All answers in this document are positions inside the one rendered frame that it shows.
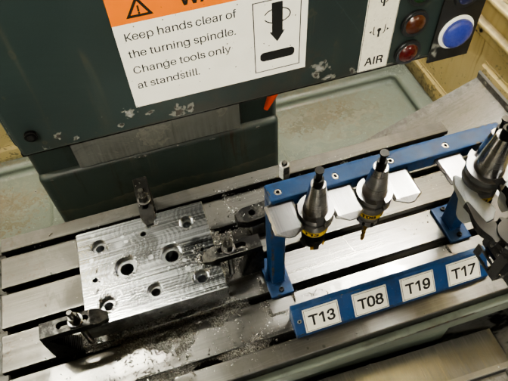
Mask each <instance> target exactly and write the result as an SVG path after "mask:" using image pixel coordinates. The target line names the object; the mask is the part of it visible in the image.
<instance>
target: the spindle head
mask: <svg viewBox="0 0 508 381"><path fill-rule="evenodd" d="M443 1H444V0H430V1H428V2H427V3H425V4H424V5H421V6H413V5H412V4H411V3H410V2H409V1H408V0H400V3H399V7H398V13H397V17H396V21H395V28H394V32H393V35H392V42H391V45H390V49H389V56H388V60H387V64H386V66H384V67H379V68H376V69H372V70H367V71H363V72H359V73H358V72H357V71H358V62H359V57H360V52H361V43H362V38H363V32H364V23H365V18H366V13H367V4H368V0H308V22H307V37H306V52H305V67H302V68H298V69H294V70H289V71H286V72H282V73H277V74H274V75H270V76H264V77H261V78H257V79H252V80H248V81H245V82H239V83H236V84H233V85H226V86H223V87H220V88H214V89H211V90H208V91H202V92H198V93H195V94H189V95H186V96H183V97H179V98H173V99H170V100H167V101H161V102H157V103H154V104H148V105H145V106H142V107H136V105H135V101H134V98H133V95H132V91H131V89H130V86H129V81H128V79H127V76H126V73H125V69H124V66H123V63H122V59H121V57H120V54H119V49H118V47H117V44H116V40H115V37H114V34H113V30H112V27H111V25H110V20H109V17H108V15H107V10H106V8H105V5H104V0H0V123H1V125H2V127H3V128H4V130H5V131H6V133H7V134H8V137H9V138H10V139H11V141H12V142H13V143H14V145H15V146H17V147H18V149H19V150H20V153H21V155H22V157H25V156H31V155H34V154H38V153H44V152H47V151H50V150H56V149H59V148H62V147H68V146H71V145H74V144H80V143H83V142H86V141H92V140H95V139H99V138H104V137H107V136H111V135H116V134H119V133H123V132H128V131H131V130H135V129H140V128H144V127H148V126H151V125H156V124H160V123H163V122H168V121H172V120H175V119H180V118H184V117H187V116H193V115H196V114H199V113H205V112H208V111H211V110H217V109H220V108H223V107H229V106H232V105H235V104H241V103H244V102H248V101H254V100H257V99H260V98H266V97H269V96H272V95H276V94H281V93H284V92H288V91H293V90H296V89H300V88H305V87H309V86H312V85H317V84H321V83H324V82H329V81H333V80H336V79H341V78H345V77H348V76H354V75H358V74H361V73H366V72H370V71H373V70H378V69H382V68H385V67H390V66H394V65H397V64H398V63H396V62H395V59H394V54H395V51H396V50H397V48H398V47H399V46H400V45H401V44H402V43H404V42H406V41H408V40H411V39H416V40H417V41H418V42H419V43H420V44H421V50H420V53H419V55H418V56H417V57H416V58H415V59H414V60H418V59H421V58H425V57H428V54H429V49H430V46H431V44H432V39H433V36H434V33H435V28H436V25H437V22H438V18H439V15H440V12H441V7H442V5H443ZM418 9H423V10H425V11H426V12H427V13H428V14H429V22H428V24H427V26H426V28H425V29H424V30H423V31H422V32H421V33H419V34H417V35H415V36H411V37H407V36H404V35H403V34H402V33H401V23H402V21H403V19H404V18H405V17H406V16H407V15H408V14H409V13H410V12H412V11H415V10H418Z"/></svg>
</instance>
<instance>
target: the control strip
mask: <svg viewBox="0 0 508 381"><path fill-rule="evenodd" d="M408 1H409V2H410V3H411V4H412V5H413V6H421V5H424V4H425V3H427V2H428V1H430V0H427V1H425V2H422V3H417V2H415V1H414V0H408ZM485 1H486V0H474V1H473V2H471V3H469V4H468V5H462V4H461V3H460V2H459V0H444V1H443V5H442V7H441V12H440V15H439V18H438V22H437V25H436V28H435V33H434V36H433V39H432V44H431V46H430V49H429V54H428V57H427V59H426V63H431V62H434V61H437V60H443V59H446V58H449V57H455V56H458V55H462V54H466V53H467V51H468V48H469V45H470V42H471V40H472V37H473V34H474V32H475V28H476V26H477V23H478V21H479V18H480V15H481V13H482V9H483V7H484V5H485ZM417 15H423V16H424V17H425V18H426V24H425V26H424V27H423V28H422V29H421V30H420V31H419V32H418V33H415V34H409V33H407V32H406V25H407V23H408V22H409V20H410V19H412V18H413V17H415V16H417ZM460 19H468V20H470V21H471V22H472V24H473V31H472V35H471V36H470V37H469V38H468V40H467V41H466V42H464V43H463V44H462V45H460V46H458V47H456V48H447V47H446V46H445V45H444V44H443V42H442V36H443V34H444V32H445V30H446V29H447V28H448V27H449V26H450V25H451V24H452V23H454V22H455V21H457V20H460ZM428 22H429V14H428V13H427V12H426V11H425V10H423V9H418V10H415V11H412V12H410V13H409V14H408V15H407V16H406V17H405V18H404V19H403V21H402V23H401V33H402V34H403V35H404V36H407V37H411V36H415V35H417V34H419V33H421V32H422V31H423V30H424V29H425V28H426V26H427V24H428ZM408 45H416V46H417V47H418V52H417V55H416V56H415V58H416V57H417V56H418V55H419V53H420V50H421V44H420V43H419V42H418V41H417V40H416V39H411V40H408V41H406V42H404V43H402V44H401V45H400V46H399V47H398V48H397V50H396V51H395V54H394V59H395V62H396V63H397V64H408V63H410V62H411V61H413V60H414V59H415V58H413V59H412V60H410V61H408V62H401V61H400V60H399V54H400V53H401V51H402V50H403V49H404V48H406V47H407V46H408Z"/></svg>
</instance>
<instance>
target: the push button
mask: <svg viewBox="0 0 508 381"><path fill-rule="evenodd" d="M472 31H473V24H472V22H471V21H470V20H468V19H460V20H457V21H455V22H454V23H452V24H451V25H450V26H449V27H448V28H447V29H446V30H445V32H444V34H443V36H442V42H443V44H444V45H445V46H446V47H447V48H456V47H458V46H460V45H462V44H463V43H464V42H466V41H467V40H468V38H469V37H470V36H471V35H472Z"/></svg>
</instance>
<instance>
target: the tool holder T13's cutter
mask: <svg viewBox="0 0 508 381"><path fill-rule="evenodd" d="M301 234H302V237H300V242H301V244H302V245H303V246H309V247H310V250H316V249H319V246H320V245H321V244H322V245H324V242H325V237H326V233H325V234H324V235H323V236H321V237H308V236H306V235H305V234H303V233H302V231H301Z"/></svg>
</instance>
